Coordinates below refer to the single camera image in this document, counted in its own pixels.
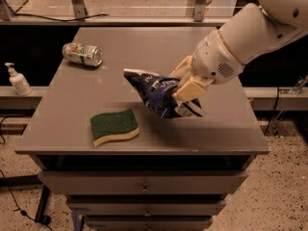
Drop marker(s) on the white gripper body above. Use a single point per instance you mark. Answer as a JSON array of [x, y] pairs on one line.
[[214, 59]]

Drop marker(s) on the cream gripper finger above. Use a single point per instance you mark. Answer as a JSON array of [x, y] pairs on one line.
[[195, 87], [184, 71]]

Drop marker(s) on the blue chip bag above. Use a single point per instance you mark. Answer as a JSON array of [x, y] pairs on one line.
[[155, 92]]

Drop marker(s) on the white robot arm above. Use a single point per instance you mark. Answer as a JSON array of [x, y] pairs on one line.
[[255, 30]]

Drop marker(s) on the green and yellow sponge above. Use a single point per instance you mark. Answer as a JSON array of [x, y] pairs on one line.
[[119, 126]]

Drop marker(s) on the green and white soda can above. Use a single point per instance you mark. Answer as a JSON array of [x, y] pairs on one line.
[[84, 54]]

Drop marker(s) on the grey drawer cabinet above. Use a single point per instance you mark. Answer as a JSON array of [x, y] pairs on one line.
[[59, 136]]

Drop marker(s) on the middle drawer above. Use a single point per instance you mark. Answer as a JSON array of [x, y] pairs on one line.
[[146, 207]]

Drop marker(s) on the drawer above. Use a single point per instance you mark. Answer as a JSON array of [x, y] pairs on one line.
[[149, 224], [142, 182], [146, 207]]

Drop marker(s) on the white pump bottle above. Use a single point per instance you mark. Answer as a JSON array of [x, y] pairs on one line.
[[18, 81]]

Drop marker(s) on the top drawer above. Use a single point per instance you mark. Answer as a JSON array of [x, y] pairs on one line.
[[142, 182]]

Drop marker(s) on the bottom drawer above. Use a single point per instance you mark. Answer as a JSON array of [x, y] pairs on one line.
[[149, 224]]

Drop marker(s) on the metal railing frame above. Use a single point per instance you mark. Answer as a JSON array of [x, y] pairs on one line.
[[121, 12]]

